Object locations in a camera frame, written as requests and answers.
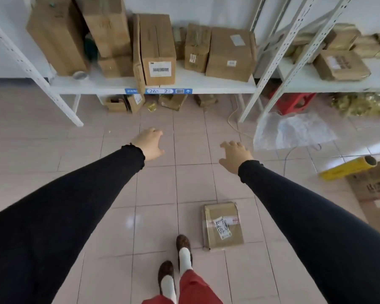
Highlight person's left hand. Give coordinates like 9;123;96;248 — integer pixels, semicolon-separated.
131;127;165;162

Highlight person's right hand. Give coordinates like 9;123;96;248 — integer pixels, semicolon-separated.
218;141;255;175

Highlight person's right forearm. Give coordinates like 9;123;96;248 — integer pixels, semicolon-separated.
238;160;380;304

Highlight person's left forearm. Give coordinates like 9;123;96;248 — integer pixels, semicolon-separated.
0;144;146;304

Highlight small labelled cardboard box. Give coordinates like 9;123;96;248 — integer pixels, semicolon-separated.
127;94;145;114

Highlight blue shelf label strip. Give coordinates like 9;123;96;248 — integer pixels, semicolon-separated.
125;88;193;95

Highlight labelled cardboard parcel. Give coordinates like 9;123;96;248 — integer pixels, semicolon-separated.
202;202;245;251

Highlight small brown cardboard parcel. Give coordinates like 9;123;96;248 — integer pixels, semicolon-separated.
194;94;219;108

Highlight small open cardboard box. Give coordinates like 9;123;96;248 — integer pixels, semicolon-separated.
104;96;128;113

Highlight clear plastic bag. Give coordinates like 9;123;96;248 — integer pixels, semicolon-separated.
253;111;338;152

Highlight white metal shelf unit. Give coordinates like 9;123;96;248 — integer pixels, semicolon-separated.
0;0;267;128
237;0;380;124

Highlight person's right brown shoe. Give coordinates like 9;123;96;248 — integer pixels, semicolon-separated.
176;234;193;272

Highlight person's brown shoe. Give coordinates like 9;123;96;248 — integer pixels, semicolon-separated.
176;234;193;272
158;260;175;296

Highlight red plastic stool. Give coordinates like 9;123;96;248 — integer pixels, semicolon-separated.
270;91;317;116

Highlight low cardboard box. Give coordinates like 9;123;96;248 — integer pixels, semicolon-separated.
98;55;134;78

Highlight person's right white sock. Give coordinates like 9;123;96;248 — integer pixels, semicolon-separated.
179;247;193;277

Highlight person's white sock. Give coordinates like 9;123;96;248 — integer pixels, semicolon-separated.
160;275;178;304
179;247;193;277

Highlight wide cardboard box white label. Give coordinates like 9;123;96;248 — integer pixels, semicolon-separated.
205;27;258;83

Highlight cardboard box with barcode label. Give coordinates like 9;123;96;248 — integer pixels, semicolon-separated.
132;13;177;94

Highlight taped small cardboard box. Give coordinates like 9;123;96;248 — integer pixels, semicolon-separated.
184;23;212;73

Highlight person's left brown shoe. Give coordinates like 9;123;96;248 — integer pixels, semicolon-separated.
158;260;175;296

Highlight yellow film roll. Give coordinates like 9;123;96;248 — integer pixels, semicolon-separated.
318;156;378;182

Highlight dark green object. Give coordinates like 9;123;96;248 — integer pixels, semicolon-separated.
84;34;99;63

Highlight person's red trousers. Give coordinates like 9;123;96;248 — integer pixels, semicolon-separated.
141;269;224;304

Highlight person's left white sock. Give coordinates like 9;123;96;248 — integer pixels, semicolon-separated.
160;275;178;304

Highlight tall cardboard box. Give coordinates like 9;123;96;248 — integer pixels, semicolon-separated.
74;0;132;59

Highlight pile of yellow packets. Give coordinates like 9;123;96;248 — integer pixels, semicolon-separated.
330;92;380;118

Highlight flat taped cardboard parcel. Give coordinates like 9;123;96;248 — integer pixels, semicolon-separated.
313;50;372;81

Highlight flattened printed cardboard box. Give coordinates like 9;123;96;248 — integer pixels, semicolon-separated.
346;158;380;241

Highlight large tilted cardboard box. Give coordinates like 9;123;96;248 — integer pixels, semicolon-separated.
26;0;90;77

